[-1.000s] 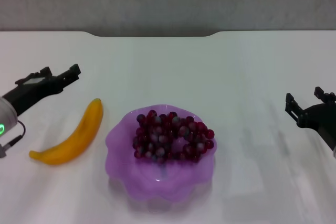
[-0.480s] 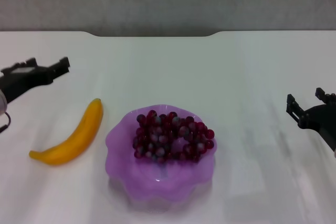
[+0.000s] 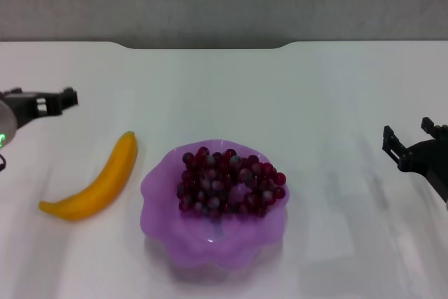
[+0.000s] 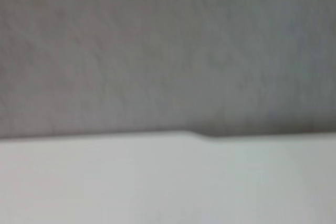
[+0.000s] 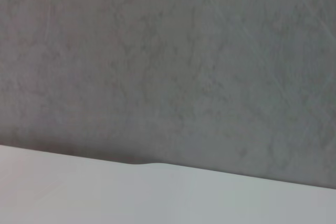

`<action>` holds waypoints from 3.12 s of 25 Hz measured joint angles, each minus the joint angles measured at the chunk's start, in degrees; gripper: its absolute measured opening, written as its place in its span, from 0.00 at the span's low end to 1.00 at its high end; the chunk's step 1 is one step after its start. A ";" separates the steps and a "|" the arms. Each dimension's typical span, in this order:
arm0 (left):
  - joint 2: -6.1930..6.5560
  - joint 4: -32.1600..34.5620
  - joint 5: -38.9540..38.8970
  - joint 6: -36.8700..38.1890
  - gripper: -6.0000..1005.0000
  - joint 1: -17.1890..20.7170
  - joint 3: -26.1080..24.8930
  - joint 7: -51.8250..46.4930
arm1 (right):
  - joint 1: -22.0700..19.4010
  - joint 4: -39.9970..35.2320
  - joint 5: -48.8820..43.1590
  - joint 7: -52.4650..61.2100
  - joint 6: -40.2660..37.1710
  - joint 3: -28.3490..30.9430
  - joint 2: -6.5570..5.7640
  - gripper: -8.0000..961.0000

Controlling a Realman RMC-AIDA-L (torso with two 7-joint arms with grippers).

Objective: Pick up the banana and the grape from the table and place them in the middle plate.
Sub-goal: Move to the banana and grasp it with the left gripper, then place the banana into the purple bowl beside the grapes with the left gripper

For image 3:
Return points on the yellow banana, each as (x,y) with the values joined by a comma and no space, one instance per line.
(101,185)

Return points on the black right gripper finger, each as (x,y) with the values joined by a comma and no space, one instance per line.
(395,146)
(435,129)

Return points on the dark red grape bunch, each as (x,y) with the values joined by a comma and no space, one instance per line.
(227,183)

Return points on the purple translucent scalloped bowl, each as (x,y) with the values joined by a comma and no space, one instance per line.
(213,243)

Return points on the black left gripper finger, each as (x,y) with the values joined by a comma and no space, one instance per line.
(63,101)

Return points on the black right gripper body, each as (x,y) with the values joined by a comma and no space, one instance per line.
(430,159)

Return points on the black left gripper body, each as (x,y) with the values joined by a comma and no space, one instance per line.
(26,106)

